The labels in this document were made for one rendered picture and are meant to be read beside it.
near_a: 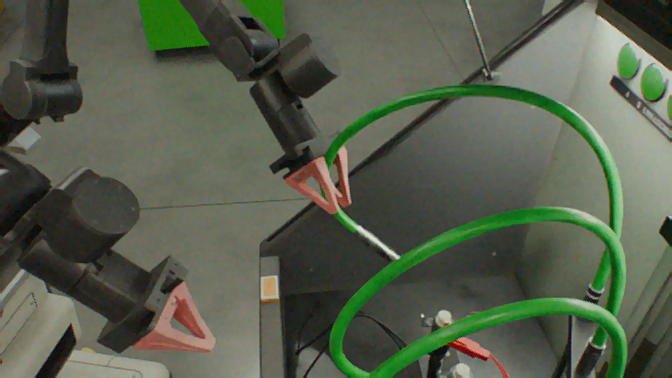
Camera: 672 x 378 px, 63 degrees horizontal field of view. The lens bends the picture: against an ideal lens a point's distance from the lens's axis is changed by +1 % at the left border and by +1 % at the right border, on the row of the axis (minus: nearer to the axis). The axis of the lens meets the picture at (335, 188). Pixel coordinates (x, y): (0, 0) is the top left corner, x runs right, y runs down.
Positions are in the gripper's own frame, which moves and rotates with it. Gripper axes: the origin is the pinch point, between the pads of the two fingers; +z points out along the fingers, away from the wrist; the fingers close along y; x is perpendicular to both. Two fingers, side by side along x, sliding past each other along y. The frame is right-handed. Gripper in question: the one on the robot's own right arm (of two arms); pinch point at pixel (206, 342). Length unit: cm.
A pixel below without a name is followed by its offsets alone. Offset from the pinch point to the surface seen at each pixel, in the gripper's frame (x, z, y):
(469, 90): 21.7, 4.5, 32.5
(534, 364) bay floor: 29, 61, 4
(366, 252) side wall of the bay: 43, 30, -11
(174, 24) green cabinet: 306, -33, -165
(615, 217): 18.7, 27.4, 35.4
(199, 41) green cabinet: 311, -14, -165
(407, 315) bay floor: 37, 44, -12
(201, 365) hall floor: 71, 53, -118
